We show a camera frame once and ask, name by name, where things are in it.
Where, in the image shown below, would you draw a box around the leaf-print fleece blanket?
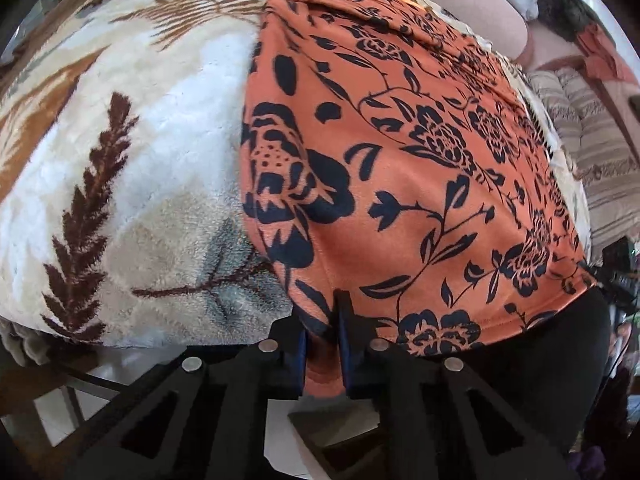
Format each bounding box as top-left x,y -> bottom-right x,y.
0,0 -> 591,348

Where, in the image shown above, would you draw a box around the small striped cushion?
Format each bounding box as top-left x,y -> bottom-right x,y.
527,70 -> 586,153

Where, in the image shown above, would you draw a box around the brown frilled bed cover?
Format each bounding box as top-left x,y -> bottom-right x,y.
0,320 -> 66,367

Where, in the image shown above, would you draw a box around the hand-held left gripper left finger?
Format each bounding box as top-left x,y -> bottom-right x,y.
65,317 -> 307,480

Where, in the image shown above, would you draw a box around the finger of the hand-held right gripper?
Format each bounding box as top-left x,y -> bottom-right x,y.
587,262 -> 640,308

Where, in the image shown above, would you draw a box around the orange towel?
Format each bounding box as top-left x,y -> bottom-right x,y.
575,20 -> 640,83

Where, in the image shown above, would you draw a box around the large striped cushion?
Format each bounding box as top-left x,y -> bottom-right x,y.
555,67 -> 640,266

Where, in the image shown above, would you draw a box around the dark furry cloth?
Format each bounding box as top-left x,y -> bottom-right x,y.
536,0 -> 608,43

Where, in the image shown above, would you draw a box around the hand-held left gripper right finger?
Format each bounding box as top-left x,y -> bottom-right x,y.
336,290 -> 571,480

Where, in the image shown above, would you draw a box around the orange floral garment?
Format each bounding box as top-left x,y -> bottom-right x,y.
239,0 -> 601,401

